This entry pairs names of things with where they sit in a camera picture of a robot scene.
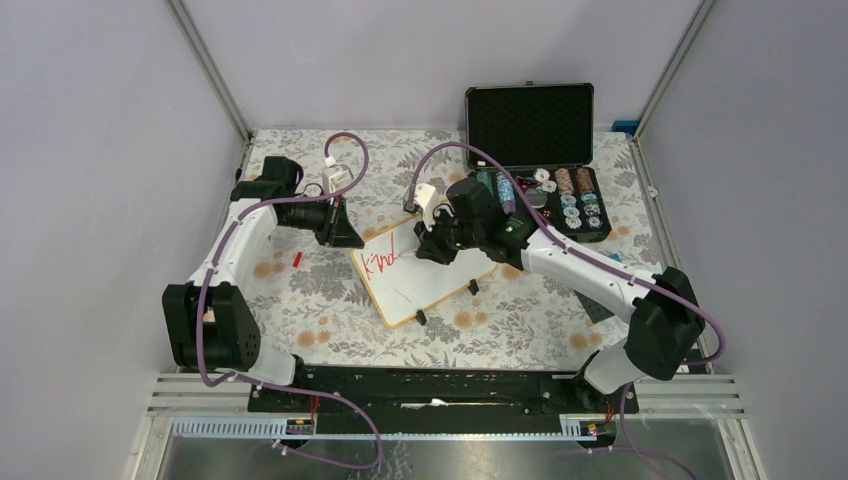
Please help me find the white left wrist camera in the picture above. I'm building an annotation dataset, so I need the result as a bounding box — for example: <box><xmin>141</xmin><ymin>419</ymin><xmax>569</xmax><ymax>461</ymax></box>
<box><xmin>321</xmin><ymin>156</ymin><xmax>354</xmax><ymax>194</ymax></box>

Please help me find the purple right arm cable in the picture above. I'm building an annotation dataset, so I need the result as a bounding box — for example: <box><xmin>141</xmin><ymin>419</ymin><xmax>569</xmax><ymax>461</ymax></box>
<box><xmin>409</xmin><ymin>141</ymin><xmax>729</xmax><ymax>480</ymax></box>

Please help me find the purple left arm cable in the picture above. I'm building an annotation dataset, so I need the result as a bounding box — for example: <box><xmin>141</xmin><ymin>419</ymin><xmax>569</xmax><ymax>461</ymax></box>
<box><xmin>195</xmin><ymin>131</ymin><xmax>386</xmax><ymax>472</ymax></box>

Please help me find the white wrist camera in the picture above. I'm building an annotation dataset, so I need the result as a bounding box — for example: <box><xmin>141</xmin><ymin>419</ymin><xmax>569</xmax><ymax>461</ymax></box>
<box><xmin>403</xmin><ymin>183</ymin><xmax>439</xmax><ymax>231</ymax></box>
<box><xmin>321</xmin><ymin>156</ymin><xmax>354</xmax><ymax>194</ymax></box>

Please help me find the blue purple poker chip stack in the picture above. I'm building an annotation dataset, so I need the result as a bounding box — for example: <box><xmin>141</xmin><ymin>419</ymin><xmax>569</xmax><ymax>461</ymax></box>
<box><xmin>496</xmin><ymin>172</ymin><xmax>516</xmax><ymax>215</ymax></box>

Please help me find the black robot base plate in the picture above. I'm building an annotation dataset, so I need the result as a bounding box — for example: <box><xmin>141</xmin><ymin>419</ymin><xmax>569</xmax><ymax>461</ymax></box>
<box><xmin>248</xmin><ymin>365</ymin><xmax>639</xmax><ymax>435</ymax></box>

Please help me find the blue box in corner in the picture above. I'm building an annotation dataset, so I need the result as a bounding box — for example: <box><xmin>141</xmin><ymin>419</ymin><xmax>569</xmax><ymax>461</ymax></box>
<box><xmin>610</xmin><ymin>120</ymin><xmax>640</xmax><ymax>136</ymax></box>

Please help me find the aluminium frame rail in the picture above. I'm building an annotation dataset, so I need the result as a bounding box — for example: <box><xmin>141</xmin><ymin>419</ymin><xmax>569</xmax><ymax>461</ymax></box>
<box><xmin>148</xmin><ymin>374</ymin><xmax>749</xmax><ymax>441</ymax></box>

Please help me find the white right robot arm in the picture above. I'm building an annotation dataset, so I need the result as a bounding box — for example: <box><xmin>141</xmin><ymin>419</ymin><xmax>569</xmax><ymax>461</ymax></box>
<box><xmin>406</xmin><ymin>178</ymin><xmax>706</xmax><ymax>412</ymax></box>

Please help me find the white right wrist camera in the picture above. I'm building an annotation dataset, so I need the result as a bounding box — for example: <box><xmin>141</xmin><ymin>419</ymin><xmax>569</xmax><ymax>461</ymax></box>
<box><xmin>403</xmin><ymin>183</ymin><xmax>439</xmax><ymax>231</ymax></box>

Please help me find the green poker chip stack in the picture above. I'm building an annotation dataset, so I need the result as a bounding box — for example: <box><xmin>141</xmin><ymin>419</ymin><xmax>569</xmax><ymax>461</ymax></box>
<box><xmin>475</xmin><ymin>171</ymin><xmax>497</xmax><ymax>198</ymax></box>

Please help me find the floral patterned table mat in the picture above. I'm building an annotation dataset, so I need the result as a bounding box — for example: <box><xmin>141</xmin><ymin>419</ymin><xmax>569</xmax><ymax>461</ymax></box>
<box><xmin>242</xmin><ymin>130</ymin><xmax>627</xmax><ymax>371</ymax></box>

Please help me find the black poker chip case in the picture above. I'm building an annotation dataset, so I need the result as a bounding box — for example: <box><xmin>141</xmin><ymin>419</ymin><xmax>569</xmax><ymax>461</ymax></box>
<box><xmin>465</xmin><ymin>83</ymin><xmax>611</xmax><ymax>243</ymax></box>

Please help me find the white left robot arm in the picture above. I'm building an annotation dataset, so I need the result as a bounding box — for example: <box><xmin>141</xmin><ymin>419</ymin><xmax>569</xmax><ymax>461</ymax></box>
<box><xmin>162</xmin><ymin>156</ymin><xmax>364</xmax><ymax>411</ymax></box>

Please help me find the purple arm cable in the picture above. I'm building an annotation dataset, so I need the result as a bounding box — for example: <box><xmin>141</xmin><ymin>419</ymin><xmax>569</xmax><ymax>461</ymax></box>
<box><xmin>195</xmin><ymin>131</ymin><xmax>386</xmax><ymax>472</ymax></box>
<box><xmin>409</xmin><ymin>141</ymin><xmax>729</xmax><ymax>480</ymax></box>

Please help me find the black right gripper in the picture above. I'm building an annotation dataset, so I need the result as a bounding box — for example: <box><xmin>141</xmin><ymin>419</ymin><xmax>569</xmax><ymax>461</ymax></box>
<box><xmin>415</xmin><ymin>205</ymin><xmax>484</xmax><ymax>266</ymax></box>

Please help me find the yellow framed whiteboard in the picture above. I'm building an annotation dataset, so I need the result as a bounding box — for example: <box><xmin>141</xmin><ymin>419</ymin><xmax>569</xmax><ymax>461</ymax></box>
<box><xmin>350</xmin><ymin>217</ymin><xmax>496</xmax><ymax>328</ymax></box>

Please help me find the grey lego baseplate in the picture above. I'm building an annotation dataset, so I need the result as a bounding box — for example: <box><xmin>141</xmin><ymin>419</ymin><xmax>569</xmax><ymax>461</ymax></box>
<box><xmin>575</xmin><ymin>291</ymin><xmax>615</xmax><ymax>325</ymax></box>

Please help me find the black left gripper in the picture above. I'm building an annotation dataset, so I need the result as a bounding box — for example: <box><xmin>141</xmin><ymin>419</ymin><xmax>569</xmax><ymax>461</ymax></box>
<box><xmin>282</xmin><ymin>190</ymin><xmax>365</xmax><ymax>248</ymax></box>

